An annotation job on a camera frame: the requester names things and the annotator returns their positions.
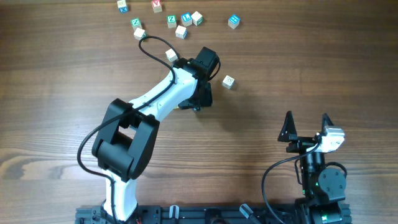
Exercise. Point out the white block blue side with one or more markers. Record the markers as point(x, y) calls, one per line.
point(181, 32)

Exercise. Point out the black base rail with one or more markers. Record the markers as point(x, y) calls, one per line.
point(288, 213)

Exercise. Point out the plain block green side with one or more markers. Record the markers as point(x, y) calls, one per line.
point(139, 33)

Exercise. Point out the white block green side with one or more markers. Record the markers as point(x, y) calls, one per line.
point(197, 18)

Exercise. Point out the white block teal side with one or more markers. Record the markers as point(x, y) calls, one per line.
point(171, 55)

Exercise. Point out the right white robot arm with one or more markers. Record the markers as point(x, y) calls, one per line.
point(323, 183)

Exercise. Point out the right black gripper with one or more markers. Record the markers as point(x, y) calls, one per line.
point(289, 134)

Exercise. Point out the blue top block right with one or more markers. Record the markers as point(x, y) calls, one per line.
point(233, 21)

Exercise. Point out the green z block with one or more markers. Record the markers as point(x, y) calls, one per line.
point(136, 23)
point(171, 21)

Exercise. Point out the block with red V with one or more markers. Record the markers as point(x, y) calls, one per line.
point(156, 5)

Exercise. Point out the block with blue X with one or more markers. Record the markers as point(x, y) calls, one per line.
point(122, 6)

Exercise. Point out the white patterned block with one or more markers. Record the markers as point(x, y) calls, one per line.
point(228, 82)

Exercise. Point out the green Z block middle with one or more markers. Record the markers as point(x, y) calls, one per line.
point(171, 21)

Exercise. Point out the green Z block left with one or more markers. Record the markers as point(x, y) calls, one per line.
point(136, 23)

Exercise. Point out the blue L block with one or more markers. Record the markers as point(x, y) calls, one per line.
point(186, 19)

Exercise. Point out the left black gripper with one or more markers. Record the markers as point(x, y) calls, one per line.
point(208, 102)

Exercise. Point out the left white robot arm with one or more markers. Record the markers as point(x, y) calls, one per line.
point(124, 147)

